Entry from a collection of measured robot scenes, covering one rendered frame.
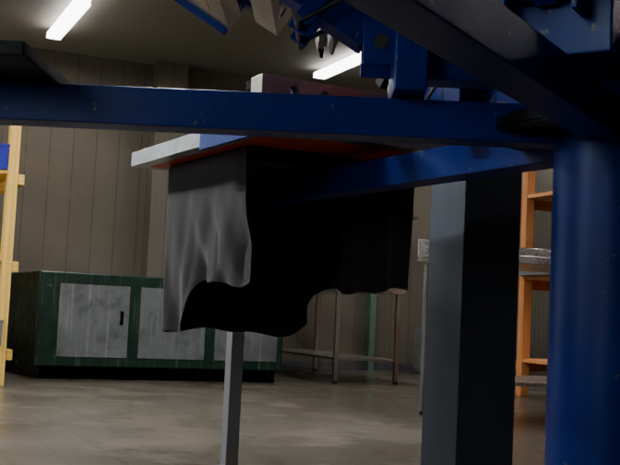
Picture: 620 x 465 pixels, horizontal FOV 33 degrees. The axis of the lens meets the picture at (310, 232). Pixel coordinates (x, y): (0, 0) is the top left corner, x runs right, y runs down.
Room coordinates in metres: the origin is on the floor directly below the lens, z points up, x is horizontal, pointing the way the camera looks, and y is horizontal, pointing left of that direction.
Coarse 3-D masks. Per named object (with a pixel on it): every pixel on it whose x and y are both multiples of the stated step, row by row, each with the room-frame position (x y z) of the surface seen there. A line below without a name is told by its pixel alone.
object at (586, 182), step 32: (512, 128) 1.55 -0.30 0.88; (544, 128) 1.54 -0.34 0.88; (576, 160) 1.55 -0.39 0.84; (608, 160) 1.51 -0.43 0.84; (576, 192) 1.54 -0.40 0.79; (608, 192) 1.51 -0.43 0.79; (576, 224) 1.54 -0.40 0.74; (608, 224) 1.51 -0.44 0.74; (576, 256) 1.54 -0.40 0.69; (608, 256) 1.51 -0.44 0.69; (576, 288) 1.54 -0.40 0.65; (608, 288) 1.51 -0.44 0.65; (576, 320) 1.54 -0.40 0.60; (608, 320) 1.51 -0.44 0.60; (576, 352) 1.54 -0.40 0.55; (608, 352) 1.51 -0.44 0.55; (576, 384) 1.54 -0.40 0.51; (608, 384) 1.51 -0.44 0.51; (576, 416) 1.54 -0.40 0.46; (608, 416) 1.51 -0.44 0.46; (544, 448) 1.63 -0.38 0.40; (576, 448) 1.53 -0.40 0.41; (608, 448) 1.51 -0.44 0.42
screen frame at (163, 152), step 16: (160, 144) 2.55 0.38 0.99; (176, 144) 2.45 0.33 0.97; (192, 144) 2.36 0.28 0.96; (368, 144) 2.18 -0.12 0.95; (384, 144) 2.18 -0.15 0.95; (400, 144) 2.20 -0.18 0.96; (416, 144) 2.22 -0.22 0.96; (432, 144) 2.24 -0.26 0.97; (144, 160) 2.64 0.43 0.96; (160, 160) 2.57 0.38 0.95
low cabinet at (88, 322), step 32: (32, 288) 7.96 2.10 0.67; (64, 288) 7.79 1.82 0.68; (96, 288) 7.89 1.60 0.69; (128, 288) 7.99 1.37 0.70; (160, 288) 8.09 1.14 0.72; (32, 320) 7.87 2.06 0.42; (64, 320) 7.79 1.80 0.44; (96, 320) 7.89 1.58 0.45; (128, 320) 7.99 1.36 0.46; (160, 320) 8.10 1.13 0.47; (32, 352) 7.79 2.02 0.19; (64, 352) 7.80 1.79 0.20; (96, 352) 7.90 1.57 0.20; (128, 352) 8.01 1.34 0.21; (160, 352) 8.10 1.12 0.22; (192, 352) 8.21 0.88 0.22; (224, 352) 8.32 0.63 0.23; (256, 352) 8.43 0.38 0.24
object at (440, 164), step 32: (384, 160) 2.13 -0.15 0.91; (416, 160) 2.03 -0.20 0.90; (448, 160) 1.94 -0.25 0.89; (480, 160) 1.86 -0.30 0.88; (512, 160) 1.78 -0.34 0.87; (544, 160) 1.71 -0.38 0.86; (256, 192) 2.65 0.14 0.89; (288, 192) 2.50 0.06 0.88; (320, 192) 2.36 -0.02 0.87; (352, 192) 2.27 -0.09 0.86
